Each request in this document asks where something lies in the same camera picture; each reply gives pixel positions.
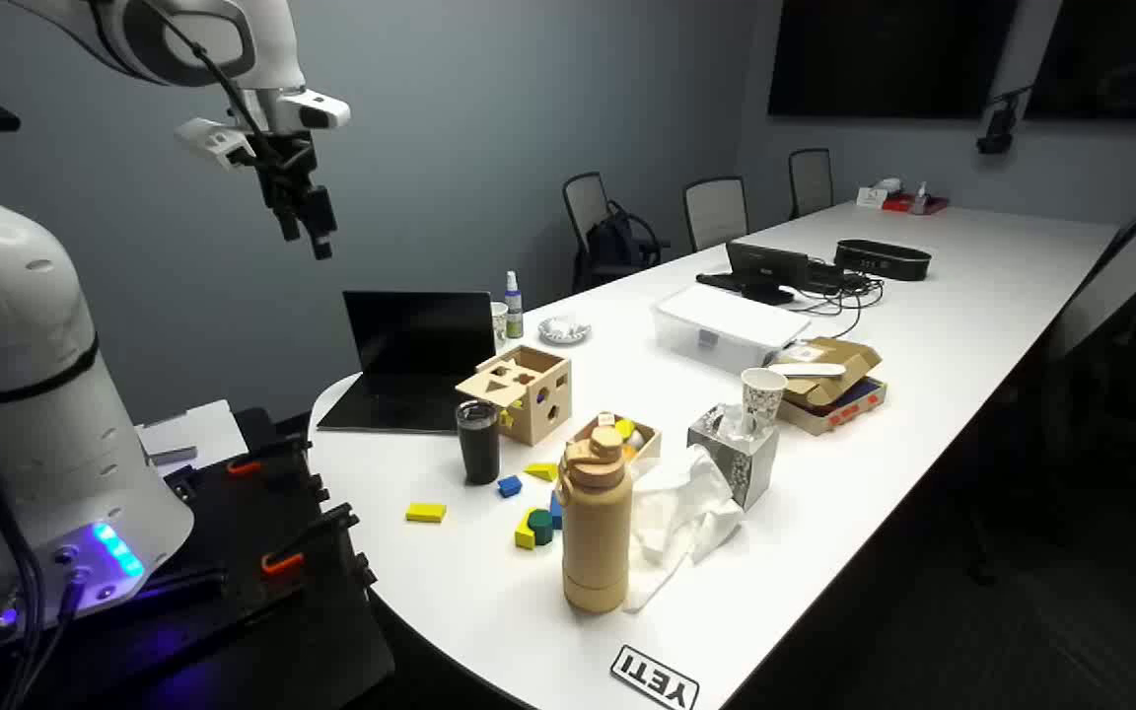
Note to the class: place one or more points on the patterned tissue box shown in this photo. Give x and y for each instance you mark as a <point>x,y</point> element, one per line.
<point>741,463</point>

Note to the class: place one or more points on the black oval speaker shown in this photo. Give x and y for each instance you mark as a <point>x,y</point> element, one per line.
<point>882,260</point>

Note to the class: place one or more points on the small wooden tray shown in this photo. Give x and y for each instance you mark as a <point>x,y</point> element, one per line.
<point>645,439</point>

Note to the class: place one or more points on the white plastic utensil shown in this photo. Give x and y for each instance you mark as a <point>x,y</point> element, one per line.
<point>810,369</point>

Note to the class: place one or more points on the black laptop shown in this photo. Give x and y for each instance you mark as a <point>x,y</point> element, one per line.
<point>415,345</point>

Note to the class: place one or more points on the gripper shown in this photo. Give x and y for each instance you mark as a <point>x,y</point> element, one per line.
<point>284,170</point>

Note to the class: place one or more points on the red tray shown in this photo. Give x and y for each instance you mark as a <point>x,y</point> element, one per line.
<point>933,205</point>

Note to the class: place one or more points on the office chair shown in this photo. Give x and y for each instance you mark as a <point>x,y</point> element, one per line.
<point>583,202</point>
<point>716,212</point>
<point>811,182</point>

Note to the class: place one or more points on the clear plastic bin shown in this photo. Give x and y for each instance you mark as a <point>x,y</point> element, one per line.
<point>726,325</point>

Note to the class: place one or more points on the wall screen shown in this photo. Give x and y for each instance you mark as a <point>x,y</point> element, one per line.
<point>1115,59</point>
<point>888,54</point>

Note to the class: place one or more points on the row of office chairs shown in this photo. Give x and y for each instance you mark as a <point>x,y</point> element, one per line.
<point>1110,296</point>

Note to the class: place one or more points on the small spray bottle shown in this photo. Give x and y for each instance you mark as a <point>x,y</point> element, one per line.
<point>514,311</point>

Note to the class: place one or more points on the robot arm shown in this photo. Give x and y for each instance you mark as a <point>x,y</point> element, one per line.
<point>26,394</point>

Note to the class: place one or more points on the small patterned dish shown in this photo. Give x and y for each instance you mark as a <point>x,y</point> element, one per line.
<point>564,330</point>

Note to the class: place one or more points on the white cloth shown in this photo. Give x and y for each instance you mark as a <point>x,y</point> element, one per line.
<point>681,513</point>

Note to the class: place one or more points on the black tablet on stand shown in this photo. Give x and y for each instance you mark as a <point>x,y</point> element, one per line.
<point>765,266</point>

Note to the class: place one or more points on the small clear bottle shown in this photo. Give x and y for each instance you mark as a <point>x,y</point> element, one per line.
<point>920,200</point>

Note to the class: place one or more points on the green block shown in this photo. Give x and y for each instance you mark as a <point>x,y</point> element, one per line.
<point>541,528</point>

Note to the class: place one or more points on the black tumbler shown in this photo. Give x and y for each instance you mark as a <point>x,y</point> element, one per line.
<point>478,449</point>

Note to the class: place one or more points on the open cardboard box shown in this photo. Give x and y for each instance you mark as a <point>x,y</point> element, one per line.
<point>839,390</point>

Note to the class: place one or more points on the black white sticker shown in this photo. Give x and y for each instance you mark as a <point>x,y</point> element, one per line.
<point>655,680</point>

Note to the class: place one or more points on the heap of wooden blocks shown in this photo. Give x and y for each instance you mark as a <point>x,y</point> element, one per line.
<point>625,430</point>

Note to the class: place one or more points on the blue block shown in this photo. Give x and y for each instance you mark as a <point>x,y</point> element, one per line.
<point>555,508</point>
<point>509,486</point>

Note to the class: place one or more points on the yellow triangular block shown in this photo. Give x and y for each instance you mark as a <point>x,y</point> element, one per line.
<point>541,471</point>

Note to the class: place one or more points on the white card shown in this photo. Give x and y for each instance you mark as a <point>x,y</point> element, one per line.
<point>871,197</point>

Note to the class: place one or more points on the tan water bottle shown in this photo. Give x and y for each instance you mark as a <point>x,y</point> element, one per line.
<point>596,532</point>

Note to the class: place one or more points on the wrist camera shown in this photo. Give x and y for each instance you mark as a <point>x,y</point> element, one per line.
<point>215,140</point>

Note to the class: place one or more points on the patterned paper cup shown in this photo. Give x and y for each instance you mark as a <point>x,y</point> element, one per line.
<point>762,399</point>

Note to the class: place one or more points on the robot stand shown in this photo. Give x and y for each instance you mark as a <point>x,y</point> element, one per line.
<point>262,631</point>

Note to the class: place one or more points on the wooden shape sorter cube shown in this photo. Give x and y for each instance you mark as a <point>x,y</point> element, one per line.
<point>543,404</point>

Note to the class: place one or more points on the black orange clamp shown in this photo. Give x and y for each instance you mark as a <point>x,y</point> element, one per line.
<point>267,459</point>
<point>307,542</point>

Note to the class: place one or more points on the wooden shape sorter lid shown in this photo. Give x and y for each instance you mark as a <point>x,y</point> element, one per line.
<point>494,383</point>

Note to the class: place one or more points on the black backpack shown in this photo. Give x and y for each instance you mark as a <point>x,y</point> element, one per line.
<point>617,247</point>

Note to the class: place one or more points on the yellow rectangular block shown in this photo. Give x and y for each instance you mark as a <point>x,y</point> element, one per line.
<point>426,513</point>

